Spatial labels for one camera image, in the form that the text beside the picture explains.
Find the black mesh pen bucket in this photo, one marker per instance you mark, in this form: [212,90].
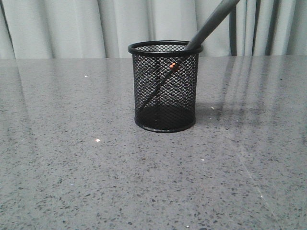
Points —
[165,82]

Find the white pleated curtain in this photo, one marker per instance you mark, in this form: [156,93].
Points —
[105,28]

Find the grey orange handled scissors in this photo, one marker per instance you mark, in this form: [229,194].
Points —
[218,15]

